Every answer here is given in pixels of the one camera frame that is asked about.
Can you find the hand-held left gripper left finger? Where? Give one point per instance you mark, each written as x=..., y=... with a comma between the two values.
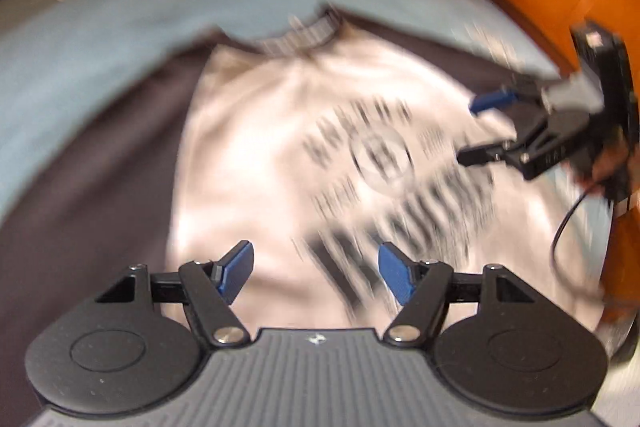
x=235, y=272

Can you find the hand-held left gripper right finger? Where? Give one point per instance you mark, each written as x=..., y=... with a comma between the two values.
x=397, y=274

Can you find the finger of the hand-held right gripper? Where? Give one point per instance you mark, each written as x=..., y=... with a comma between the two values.
x=492, y=102
x=490, y=153

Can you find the cream and black sweatshirt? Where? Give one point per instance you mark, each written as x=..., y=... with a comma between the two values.
x=250, y=147

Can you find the blue floral bed sheet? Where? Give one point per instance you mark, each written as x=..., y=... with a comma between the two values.
x=100, y=32

